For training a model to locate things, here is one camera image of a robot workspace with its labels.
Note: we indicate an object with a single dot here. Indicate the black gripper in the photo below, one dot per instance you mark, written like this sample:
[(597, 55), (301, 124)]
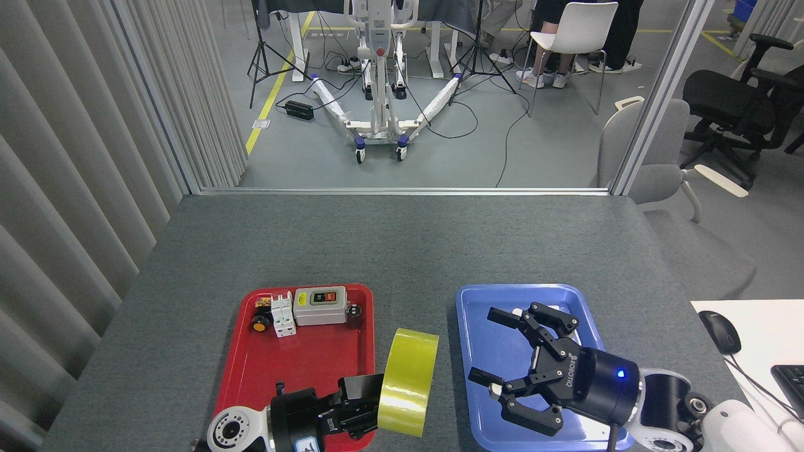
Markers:
[(600, 386), (298, 420)]

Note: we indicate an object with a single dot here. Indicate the grey push button box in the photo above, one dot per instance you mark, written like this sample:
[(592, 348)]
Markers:
[(320, 311)]

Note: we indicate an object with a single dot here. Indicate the white circuit breaker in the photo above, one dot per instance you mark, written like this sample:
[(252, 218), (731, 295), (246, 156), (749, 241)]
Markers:
[(284, 317)]

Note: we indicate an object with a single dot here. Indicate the silver frame post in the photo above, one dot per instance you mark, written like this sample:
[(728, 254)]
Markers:
[(662, 94)]

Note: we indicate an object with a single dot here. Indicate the grey office chair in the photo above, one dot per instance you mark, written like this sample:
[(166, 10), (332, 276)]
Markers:
[(653, 176)]

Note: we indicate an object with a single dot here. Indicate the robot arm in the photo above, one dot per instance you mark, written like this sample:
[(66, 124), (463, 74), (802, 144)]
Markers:
[(728, 427), (229, 430)]

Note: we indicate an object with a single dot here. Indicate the small black switch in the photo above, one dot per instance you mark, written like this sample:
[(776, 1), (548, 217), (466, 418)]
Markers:
[(353, 316)]

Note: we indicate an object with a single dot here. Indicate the yellow tape roll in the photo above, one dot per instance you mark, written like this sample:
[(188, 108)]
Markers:
[(408, 376)]

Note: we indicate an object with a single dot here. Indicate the blue plastic tray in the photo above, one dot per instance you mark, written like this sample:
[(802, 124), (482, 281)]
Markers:
[(477, 342)]

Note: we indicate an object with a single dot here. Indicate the yellow push button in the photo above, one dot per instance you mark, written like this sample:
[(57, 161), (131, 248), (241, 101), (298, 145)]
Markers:
[(259, 324)]

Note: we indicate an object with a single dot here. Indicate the white power strip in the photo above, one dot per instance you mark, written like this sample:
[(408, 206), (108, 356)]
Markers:
[(348, 65)]

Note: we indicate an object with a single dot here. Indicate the black tripod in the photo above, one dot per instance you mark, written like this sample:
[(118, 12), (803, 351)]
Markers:
[(260, 37), (478, 44)]

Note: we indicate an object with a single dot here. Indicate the person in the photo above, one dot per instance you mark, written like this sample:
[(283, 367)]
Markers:
[(622, 31), (549, 9), (502, 16)]

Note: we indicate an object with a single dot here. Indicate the black keyboard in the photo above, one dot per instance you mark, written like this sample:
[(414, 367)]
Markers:
[(793, 386)]

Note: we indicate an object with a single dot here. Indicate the white plastic chair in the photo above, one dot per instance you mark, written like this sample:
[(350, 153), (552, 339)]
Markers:
[(584, 25)]

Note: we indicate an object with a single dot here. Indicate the red plastic tray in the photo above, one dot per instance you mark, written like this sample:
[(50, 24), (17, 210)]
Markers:
[(314, 358)]

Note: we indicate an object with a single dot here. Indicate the black computer mouse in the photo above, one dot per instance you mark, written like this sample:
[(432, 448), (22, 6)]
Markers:
[(719, 331)]

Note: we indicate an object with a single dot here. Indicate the white desk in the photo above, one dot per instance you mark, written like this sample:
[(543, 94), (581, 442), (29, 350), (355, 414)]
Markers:
[(772, 333)]

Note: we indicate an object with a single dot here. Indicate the silver frame rail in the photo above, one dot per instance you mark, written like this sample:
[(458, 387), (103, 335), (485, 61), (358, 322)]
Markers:
[(402, 191)]

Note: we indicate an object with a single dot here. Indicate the white stand on wheels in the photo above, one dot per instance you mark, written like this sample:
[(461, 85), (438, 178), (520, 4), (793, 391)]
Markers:
[(380, 37)]

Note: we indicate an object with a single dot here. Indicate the black office chair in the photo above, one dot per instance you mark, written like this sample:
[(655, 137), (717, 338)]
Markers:
[(722, 100)]

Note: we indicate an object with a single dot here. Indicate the blue bin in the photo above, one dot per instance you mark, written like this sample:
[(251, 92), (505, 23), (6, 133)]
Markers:
[(745, 9)]

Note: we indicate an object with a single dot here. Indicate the black power adapter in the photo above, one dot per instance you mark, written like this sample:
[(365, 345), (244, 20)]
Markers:
[(299, 111)]

